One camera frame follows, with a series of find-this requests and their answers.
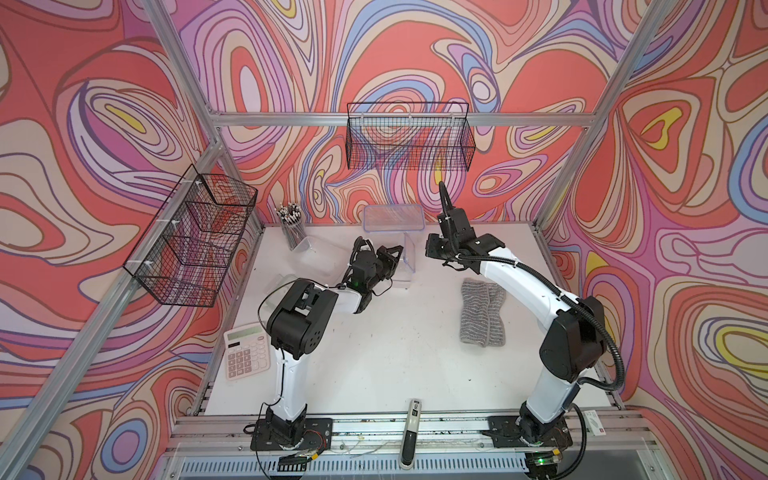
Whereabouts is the mesh pen cup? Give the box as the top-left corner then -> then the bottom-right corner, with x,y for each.
277,203 -> 306,250

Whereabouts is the black wire basket wall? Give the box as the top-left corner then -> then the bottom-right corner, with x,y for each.
345,100 -> 476,172
123,166 -> 258,308

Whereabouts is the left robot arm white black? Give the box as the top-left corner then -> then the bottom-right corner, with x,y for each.
265,237 -> 404,446

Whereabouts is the small clear box blue lid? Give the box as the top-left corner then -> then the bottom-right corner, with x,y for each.
391,258 -> 415,290

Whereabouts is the translucent green lunch box lid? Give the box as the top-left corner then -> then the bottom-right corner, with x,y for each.
274,274 -> 298,299

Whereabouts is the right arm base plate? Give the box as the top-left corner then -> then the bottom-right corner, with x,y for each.
480,415 -> 573,450

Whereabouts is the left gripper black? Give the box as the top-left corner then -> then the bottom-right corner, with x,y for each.
364,246 -> 404,295

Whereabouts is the white red label tag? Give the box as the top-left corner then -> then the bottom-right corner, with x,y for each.
584,410 -> 606,437

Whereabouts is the aluminium frame rail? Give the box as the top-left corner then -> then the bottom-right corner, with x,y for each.
209,112 -> 597,127

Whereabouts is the white calculator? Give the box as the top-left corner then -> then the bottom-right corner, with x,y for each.
223,323 -> 271,381

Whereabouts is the black wire basket back wall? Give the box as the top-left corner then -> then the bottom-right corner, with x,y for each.
345,100 -> 476,172

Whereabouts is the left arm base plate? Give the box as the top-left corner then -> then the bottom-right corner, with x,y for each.
243,417 -> 334,453

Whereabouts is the black wire basket left wall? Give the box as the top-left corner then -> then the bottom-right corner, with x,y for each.
123,166 -> 258,308

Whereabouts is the clear lunch box green lid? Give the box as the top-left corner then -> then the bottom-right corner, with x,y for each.
292,235 -> 316,255

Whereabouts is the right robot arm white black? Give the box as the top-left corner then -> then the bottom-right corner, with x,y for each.
425,207 -> 607,445

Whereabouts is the small blue rimmed lid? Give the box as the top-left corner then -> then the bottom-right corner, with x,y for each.
402,232 -> 416,273

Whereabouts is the grey striped cloth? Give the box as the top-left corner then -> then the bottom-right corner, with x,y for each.
459,279 -> 507,348

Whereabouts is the large clear box blue lid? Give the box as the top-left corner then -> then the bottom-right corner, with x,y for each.
363,204 -> 425,233

